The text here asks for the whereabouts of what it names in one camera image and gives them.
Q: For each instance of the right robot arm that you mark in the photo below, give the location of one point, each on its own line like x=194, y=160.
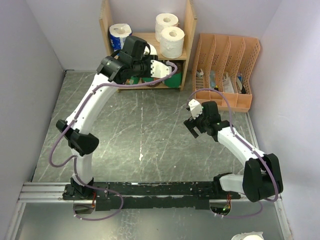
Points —
x=261, y=179

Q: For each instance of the blue roll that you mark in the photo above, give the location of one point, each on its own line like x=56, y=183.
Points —
x=150, y=52
x=118, y=34

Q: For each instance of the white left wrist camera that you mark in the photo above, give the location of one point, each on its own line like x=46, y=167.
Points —
x=158, y=69

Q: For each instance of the green brown roll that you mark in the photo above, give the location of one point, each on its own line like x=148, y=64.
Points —
x=176, y=79
x=148, y=80

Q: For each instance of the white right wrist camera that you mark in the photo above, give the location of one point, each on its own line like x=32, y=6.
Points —
x=195, y=108

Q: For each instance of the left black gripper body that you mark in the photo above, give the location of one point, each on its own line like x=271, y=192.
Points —
x=143, y=67

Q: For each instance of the white toilet roll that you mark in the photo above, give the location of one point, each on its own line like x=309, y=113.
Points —
x=164, y=20
x=172, y=42

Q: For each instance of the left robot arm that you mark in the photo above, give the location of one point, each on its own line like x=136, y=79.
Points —
x=76, y=129

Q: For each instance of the white roll bottom edge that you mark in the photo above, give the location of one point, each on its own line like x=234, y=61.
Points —
x=248, y=236

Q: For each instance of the orange plastic file organizer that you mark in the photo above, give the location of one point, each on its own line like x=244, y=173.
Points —
x=222, y=69

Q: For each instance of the black mounting base plate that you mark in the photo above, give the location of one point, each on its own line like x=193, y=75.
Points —
x=149, y=195

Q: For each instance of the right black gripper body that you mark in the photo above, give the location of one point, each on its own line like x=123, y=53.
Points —
x=202, y=122

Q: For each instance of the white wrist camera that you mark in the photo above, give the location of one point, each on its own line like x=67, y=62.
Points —
x=158, y=69
x=195, y=108

